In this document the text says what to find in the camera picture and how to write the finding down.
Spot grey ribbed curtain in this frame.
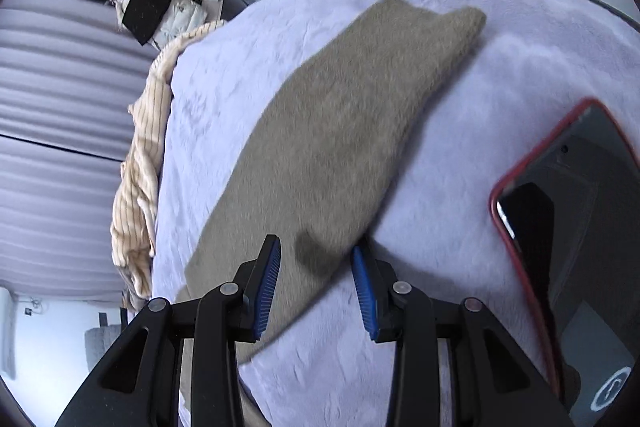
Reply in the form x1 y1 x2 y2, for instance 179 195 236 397
1 0 156 303

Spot lavender plush bed blanket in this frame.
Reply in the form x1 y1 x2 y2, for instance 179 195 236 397
150 0 640 427

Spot cream striped knit garment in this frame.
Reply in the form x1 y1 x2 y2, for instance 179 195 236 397
110 20 224 313

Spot red-cased smartphone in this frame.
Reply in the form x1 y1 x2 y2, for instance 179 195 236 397
489 98 639 426

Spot olive brown knit sweater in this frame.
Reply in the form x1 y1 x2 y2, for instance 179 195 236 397
174 0 488 427

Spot white puffer jacket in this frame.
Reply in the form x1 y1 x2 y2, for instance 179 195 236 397
112 0 224 51

